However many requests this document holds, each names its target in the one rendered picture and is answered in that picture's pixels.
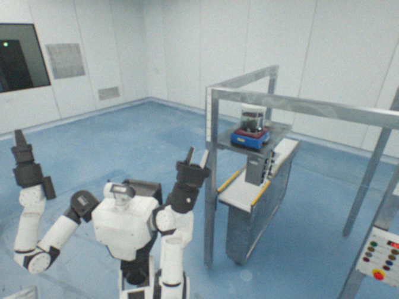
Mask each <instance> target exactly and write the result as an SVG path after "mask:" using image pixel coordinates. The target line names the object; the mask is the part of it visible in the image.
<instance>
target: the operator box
mask: <svg viewBox="0 0 399 299"><path fill-rule="evenodd" d="M388 240H391V241H393V242H396V243H398V244H399V236H397V235H395V234H392V233H389V232H387V231H384V230H380V229H378V228H375V227H373V228H372V231H371V232H370V235H369V237H368V239H367V241H366V244H365V246H364V248H363V250H362V252H361V254H360V256H359V259H358V261H357V264H356V270H357V271H359V272H362V273H364V274H366V275H369V276H371V277H373V278H374V276H373V273H372V270H373V269H380V270H382V271H384V272H385V277H384V279H383V280H381V281H382V282H384V283H386V284H388V285H391V286H393V287H395V288H397V287H398V286H399V255H395V257H396V260H392V262H393V265H392V266H389V267H390V268H391V269H390V271H385V270H384V269H383V268H382V266H383V265H387V264H386V263H385V261H386V260H389V259H388V255H392V253H391V250H392V249H396V250H398V251H399V249H397V248H395V247H392V246H389V245H387V242H388ZM371 241H375V242H377V244H378V246H377V247H374V248H375V251H374V252H371V253H372V257H368V258H369V259H370V262H364V261H363V257H367V256H366V255H365V252H369V251H368V247H369V246H371V245H370V242H371ZM382 246H383V247H382ZM371 247H373V246H371ZM386 248H387V249H386ZM376 250H377V251H376ZM378 251H379V252H380V253H379V252H378ZM381 252H382V253H381ZM377 257H378V258H377ZM374 262H375V263H374ZM395 265H396V266H395ZM387 266H388V265H387ZM392 269H393V270H392ZM386 276H387V277H386ZM388 277H389V278H388Z"/></svg>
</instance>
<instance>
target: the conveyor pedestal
mask: <svg viewBox="0 0 399 299"><path fill-rule="evenodd" d="M291 166H292V165H288V167H287V168H286V170H285V171H284V173H283V174H282V175H281V177H280V178H279V180H278V181H277V183H279V184H280V185H282V186H283V187H285V190H282V189H280V188H279V187H278V186H276V185H275V186H274V187H273V188H272V190H271V192H270V193H269V194H268V196H267V197H266V198H265V200H264V201H263V203H262V205H261V206H260V207H259V209H258V210H257V212H256V213H255V215H254V216H253V217H251V216H250V215H247V214H244V213H243V212H240V211H238V210H236V209H233V208H231V207H229V211H228V220H227V236H226V251H225V253H226V254H227V257H228V258H229V259H231V260H234V261H235V262H237V263H239V264H240V265H242V266H243V265H244V264H245V263H246V261H247V260H248V257H249V256H250V254H251V253H252V251H253V249H254V247H255V246H256V244H257V242H258V240H259V239H260V237H261V236H262V234H263V232H264V230H265V229H266V227H267V225H268V223H269V222H270V220H271V219H272V217H273V215H274V213H275V211H276V210H277V208H278V206H279V204H280V203H281V201H282V200H283V198H284V196H285V194H286V190H287V184H288V181H289V176H290V170H291Z"/></svg>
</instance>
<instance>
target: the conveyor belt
mask: <svg viewBox="0 0 399 299"><path fill-rule="evenodd" d="M245 172H246V168H245V169H244V170H243V172H241V174H240V175H238V176H237V178H235V179H234V181H232V182H231V184H229V185H228V187H226V188H225V190H224V191H222V192H221V194H220V195H219V197H218V199H219V200H221V201H223V202H226V203H229V204H231V205H233V206H235V207H238V208H240V209H242V210H245V211H247V212H250V210H251V203H252V202H253V201H254V199H255V198H256V197H257V195H258V194H259V192H260V191H261V190H262V185H263V184H261V185H260V187H258V186H255V185H252V184H250V183H247V182H245ZM275 172H276V171H275V170H271V173H272V174H274V173H275Z"/></svg>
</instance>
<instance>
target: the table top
mask: <svg viewBox="0 0 399 299"><path fill-rule="evenodd" d="M3 299H38V294H37V287H36V284H33V285H31V286H29V287H27V288H25V289H23V290H20V291H18V292H16V293H13V294H11V295H9V296H7V297H5V298H3Z"/></svg>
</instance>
